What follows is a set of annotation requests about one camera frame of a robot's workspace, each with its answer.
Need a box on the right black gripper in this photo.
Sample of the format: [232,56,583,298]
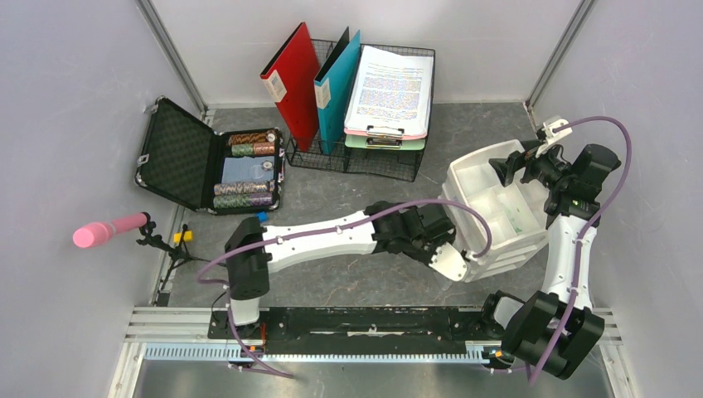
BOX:
[489,138,572,192]

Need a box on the white plastic drawer organizer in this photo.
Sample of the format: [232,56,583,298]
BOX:
[440,139,548,282]

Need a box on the black wire mesh organizer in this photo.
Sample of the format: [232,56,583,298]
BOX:
[285,39,436,182]

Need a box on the light green clipboard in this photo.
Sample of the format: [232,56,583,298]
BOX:
[344,134,426,151]

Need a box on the pink clear clipboard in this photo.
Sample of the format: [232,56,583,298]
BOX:
[344,125,428,140]

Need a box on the white printed paper sheet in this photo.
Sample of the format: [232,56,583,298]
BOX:
[344,46,434,129]

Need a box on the teal blue clipboard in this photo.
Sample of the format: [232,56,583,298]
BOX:
[313,27,361,155]

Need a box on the red clipboard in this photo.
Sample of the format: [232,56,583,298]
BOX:
[260,22,320,151]

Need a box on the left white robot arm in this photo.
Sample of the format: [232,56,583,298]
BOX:
[225,201,468,338]

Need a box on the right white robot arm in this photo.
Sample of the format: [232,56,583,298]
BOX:
[478,144,621,380]

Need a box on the red chip stack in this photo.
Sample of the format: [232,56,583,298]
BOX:
[253,143,276,157]

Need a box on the blue playing card deck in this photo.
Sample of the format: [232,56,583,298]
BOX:
[221,156,275,183]

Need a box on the orange black chip stack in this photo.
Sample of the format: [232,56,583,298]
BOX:
[227,129,277,146]

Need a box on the black poker chip case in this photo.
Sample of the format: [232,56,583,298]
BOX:
[135,96,285,216]

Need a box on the green chip stack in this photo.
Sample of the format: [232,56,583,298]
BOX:
[230,144,255,158]

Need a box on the yellow black connector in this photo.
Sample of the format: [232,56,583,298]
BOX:
[172,230,193,245]

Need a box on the black microphone tripod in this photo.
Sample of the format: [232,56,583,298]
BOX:
[136,221,208,295]

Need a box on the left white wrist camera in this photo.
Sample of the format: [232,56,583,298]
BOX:
[429,243,468,282]

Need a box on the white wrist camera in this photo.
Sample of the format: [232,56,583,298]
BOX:
[536,116,573,157]
[429,243,468,282]

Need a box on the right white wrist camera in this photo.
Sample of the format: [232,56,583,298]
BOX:
[536,116,573,157]

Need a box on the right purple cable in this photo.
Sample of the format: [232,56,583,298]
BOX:
[488,116,633,386]

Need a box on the purple cable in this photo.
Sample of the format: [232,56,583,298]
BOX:
[488,116,633,386]
[196,198,494,379]

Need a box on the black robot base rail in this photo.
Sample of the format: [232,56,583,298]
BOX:
[235,306,515,362]

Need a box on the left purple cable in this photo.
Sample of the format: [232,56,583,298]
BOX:
[196,198,494,379]

